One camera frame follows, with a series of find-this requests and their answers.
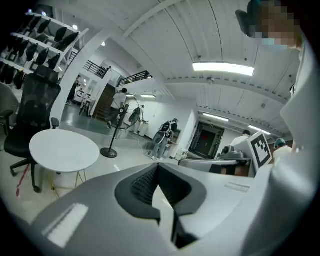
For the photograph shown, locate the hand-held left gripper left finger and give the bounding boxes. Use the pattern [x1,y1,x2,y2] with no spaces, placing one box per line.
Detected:
[23,162,180,256]

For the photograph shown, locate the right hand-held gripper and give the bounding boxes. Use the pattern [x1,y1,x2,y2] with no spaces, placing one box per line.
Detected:
[178,129,273,178]

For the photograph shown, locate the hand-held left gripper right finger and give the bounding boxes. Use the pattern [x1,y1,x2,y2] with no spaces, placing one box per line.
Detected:
[158,162,278,256]

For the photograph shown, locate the person's right hand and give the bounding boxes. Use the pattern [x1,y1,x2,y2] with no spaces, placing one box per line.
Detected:
[221,165,250,177]

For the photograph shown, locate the white boxes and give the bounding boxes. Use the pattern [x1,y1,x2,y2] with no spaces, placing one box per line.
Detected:
[172,147,189,161]

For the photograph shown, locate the black double door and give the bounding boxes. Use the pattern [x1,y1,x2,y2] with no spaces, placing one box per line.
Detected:
[187,121,225,160]

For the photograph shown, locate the black floor fan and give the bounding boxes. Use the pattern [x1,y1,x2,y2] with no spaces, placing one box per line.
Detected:
[99,92,139,159]
[128,107,141,131]

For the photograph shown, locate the white round table gold legs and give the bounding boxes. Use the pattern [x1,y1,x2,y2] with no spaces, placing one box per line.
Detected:
[29,129,100,190]

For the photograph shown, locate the red floor tape line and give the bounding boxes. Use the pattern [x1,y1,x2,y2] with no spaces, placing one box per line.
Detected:
[15,163,31,199]

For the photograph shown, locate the black metal railing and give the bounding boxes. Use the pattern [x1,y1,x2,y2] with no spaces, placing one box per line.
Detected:
[116,70,154,88]
[83,59,112,81]

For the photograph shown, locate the wooden staircase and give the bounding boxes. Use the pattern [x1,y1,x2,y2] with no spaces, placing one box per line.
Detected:
[94,83,119,121]

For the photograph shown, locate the person's light t-shirt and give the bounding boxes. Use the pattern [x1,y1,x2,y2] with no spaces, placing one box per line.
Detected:
[272,42,320,181]

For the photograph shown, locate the black office chair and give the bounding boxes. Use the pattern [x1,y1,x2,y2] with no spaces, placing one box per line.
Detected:
[3,65,62,194]

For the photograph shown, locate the light blue face mask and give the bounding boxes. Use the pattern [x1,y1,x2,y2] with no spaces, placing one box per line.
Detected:
[261,37,288,52]

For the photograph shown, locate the light grey chair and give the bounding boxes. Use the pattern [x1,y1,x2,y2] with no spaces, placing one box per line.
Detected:
[0,81,20,151]

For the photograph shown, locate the person's face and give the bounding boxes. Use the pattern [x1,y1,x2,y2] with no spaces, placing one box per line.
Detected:
[249,0,305,50]

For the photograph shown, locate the white shelf rack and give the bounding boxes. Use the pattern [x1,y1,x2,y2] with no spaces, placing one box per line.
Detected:
[0,11,90,87]

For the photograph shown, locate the rack of black parts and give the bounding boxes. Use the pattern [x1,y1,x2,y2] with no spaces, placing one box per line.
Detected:
[0,14,80,90]

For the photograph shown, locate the black head-worn camera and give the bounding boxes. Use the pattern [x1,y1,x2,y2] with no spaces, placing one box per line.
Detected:
[235,0,259,39]

